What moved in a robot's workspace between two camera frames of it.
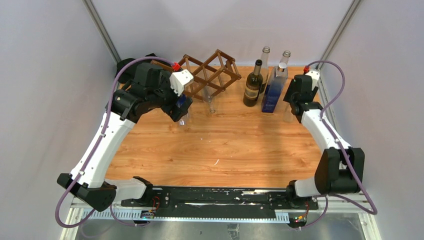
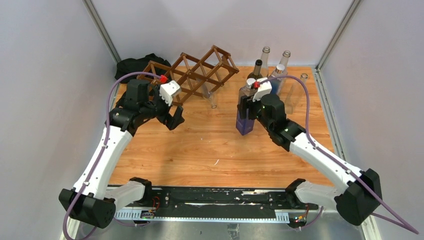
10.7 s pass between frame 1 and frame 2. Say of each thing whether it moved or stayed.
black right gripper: moved
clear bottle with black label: stayed
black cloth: stayed
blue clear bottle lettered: stayed
